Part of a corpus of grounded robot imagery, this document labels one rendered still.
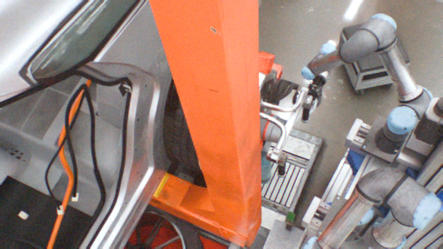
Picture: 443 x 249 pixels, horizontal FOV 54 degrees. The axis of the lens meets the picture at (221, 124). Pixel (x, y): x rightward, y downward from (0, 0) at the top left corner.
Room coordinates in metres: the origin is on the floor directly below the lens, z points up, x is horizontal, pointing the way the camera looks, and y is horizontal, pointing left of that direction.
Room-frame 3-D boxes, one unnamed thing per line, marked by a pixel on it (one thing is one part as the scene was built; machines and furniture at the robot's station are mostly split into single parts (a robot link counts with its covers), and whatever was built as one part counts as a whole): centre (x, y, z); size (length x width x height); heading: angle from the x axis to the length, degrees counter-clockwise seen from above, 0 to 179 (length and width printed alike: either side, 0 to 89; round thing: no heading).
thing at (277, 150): (0.95, -0.20, 1.03); 0.19 x 0.18 x 0.11; 56
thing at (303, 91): (1.12, -0.31, 1.03); 0.19 x 0.18 x 0.11; 56
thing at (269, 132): (1.06, -0.21, 0.85); 0.21 x 0.14 x 0.14; 56
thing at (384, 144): (0.88, -0.81, 0.87); 0.15 x 0.15 x 0.10
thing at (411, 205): (0.39, -0.57, 1.19); 0.15 x 0.12 x 0.55; 35
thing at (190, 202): (0.84, 0.27, 0.69); 0.52 x 0.17 x 0.35; 56
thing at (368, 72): (1.84, -1.16, 0.17); 0.43 x 0.36 x 0.34; 2
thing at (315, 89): (1.23, -0.52, 0.86); 0.12 x 0.08 x 0.09; 146
